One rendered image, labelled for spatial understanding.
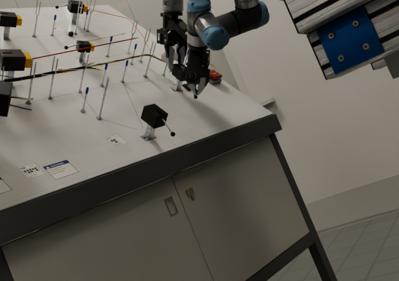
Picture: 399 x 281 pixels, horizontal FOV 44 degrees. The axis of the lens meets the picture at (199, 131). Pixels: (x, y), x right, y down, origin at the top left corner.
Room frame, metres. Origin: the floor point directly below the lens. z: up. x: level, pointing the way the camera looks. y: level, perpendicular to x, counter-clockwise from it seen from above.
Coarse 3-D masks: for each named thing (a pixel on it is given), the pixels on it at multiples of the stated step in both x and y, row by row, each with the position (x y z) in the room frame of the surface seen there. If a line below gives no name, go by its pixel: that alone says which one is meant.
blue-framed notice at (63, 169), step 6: (60, 162) 1.28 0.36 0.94; (66, 162) 1.29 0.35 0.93; (48, 168) 1.25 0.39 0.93; (54, 168) 1.26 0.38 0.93; (60, 168) 1.26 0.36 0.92; (66, 168) 1.27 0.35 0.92; (72, 168) 1.28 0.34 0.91; (54, 174) 1.24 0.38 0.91; (60, 174) 1.24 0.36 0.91; (66, 174) 1.25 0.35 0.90; (72, 174) 1.26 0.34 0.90
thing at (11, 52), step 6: (0, 54) 1.43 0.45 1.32; (6, 54) 1.43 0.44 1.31; (12, 54) 1.44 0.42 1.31; (18, 54) 1.45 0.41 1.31; (0, 60) 1.44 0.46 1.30; (6, 60) 1.42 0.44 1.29; (12, 60) 1.43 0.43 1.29; (18, 60) 1.45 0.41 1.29; (24, 60) 1.46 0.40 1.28; (6, 66) 1.43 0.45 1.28; (12, 66) 1.45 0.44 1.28; (18, 66) 1.46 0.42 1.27; (24, 66) 1.47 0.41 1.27; (6, 72) 1.48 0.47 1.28; (12, 72) 1.48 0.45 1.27; (6, 78) 1.48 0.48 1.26; (12, 84) 1.50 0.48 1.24
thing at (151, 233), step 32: (160, 192) 1.46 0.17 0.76; (64, 224) 1.22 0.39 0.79; (96, 224) 1.28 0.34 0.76; (128, 224) 1.35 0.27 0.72; (160, 224) 1.42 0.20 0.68; (32, 256) 1.14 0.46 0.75; (64, 256) 1.20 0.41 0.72; (96, 256) 1.25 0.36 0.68; (128, 256) 1.32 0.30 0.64; (160, 256) 1.39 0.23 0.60; (192, 256) 1.47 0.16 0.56
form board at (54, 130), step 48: (0, 48) 1.67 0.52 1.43; (48, 48) 1.78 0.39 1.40; (96, 48) 1.90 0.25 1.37; (96, 96) 1.61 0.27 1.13; (144, 96) 1.71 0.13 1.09; (192, 96) 1.82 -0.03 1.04; (240, 96) 1.95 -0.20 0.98; (0, 144) 1.26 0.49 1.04; (48, 144) 1.33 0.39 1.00; (96, 144) 1.39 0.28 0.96; (144, 144) 1.47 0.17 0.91; (48, 192) 1.18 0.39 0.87
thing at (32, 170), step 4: (32, 164) 1.24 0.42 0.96; (20, 168) 1.22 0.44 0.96; (24, 168) 1.22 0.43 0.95; (28, 168) 1.23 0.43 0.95; (32, 168) 1.23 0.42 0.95; (36, 168) 1.23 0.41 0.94; (24, 172) 1.21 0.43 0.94; (28, 172) 1.21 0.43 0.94; (32, 172) 1.22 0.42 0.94; (36, 172) 1.22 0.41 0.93; (40, 172) 1.23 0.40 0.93; (44, 172) 1.23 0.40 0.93; (28, 176) 1.20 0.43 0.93; (32, 176) 1.21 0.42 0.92; (36, 176) 1.21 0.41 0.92
